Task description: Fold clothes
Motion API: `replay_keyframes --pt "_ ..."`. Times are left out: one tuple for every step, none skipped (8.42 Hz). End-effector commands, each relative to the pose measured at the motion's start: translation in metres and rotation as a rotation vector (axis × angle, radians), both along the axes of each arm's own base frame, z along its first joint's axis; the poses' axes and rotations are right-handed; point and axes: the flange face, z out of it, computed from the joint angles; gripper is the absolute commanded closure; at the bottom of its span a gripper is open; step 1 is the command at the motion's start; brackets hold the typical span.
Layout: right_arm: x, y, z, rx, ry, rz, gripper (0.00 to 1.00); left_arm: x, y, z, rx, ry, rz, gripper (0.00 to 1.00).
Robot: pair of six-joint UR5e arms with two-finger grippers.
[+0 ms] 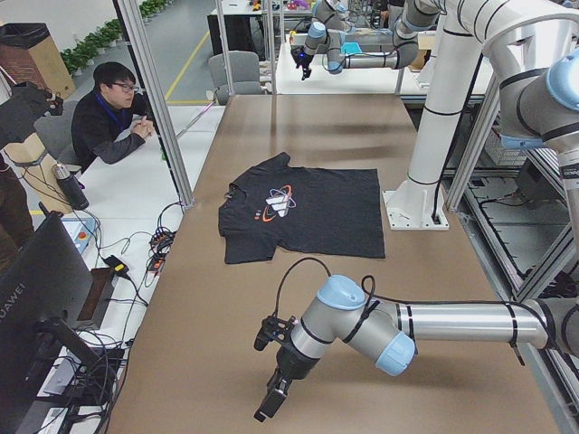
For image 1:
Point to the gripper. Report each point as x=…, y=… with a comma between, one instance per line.
x=302, y=60
x=293, y=360

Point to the black printed t-shirt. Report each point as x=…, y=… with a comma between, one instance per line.
x=310, y=210

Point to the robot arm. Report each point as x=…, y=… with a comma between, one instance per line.
x=530, y=45
x=346, y=46

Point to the grey office chair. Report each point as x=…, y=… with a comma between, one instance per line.
x=245, y=68

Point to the orange grey usb hub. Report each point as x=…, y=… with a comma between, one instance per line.
x=162, y=239
x=155, y=266

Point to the seated man in black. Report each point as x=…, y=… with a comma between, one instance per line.
x=113, y=120

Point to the black power adapter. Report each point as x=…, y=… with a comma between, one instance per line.
x=120, y=267

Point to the black Huawei monitor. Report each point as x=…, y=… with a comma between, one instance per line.
x=49, y=278

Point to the teach pendant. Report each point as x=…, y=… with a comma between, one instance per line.
x=83, y=231

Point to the black thermos bottle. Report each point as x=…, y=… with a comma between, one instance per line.
x=70, y=187

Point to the cardboard box bin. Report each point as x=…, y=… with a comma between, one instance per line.
x=28, y=53

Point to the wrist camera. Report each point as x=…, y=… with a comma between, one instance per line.
x=273, y=329
x=297, y=53

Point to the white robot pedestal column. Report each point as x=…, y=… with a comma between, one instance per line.
x=417, y=203

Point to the aluminium frame post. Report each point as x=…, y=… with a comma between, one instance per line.
x=134, y=33

